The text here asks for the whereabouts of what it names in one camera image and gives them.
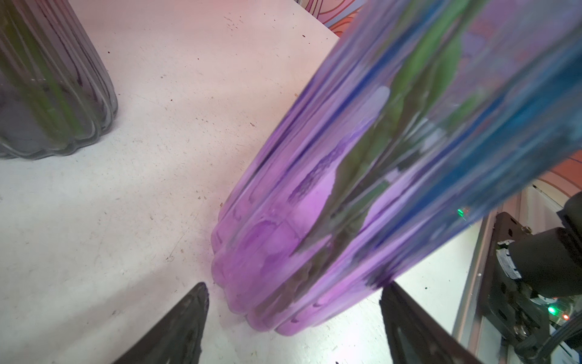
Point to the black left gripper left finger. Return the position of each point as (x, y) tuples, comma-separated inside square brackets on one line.
[(177, 337)]

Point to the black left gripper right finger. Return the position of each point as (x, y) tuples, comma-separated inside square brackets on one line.
[(413, 336)]

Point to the purple blue glass vase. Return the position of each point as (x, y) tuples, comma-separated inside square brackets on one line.
[(424, 117)]

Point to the pink grey glass vase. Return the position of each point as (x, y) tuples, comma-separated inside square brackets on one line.
[(56, 94)]

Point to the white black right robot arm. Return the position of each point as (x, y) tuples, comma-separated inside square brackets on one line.
[(545, 265)]

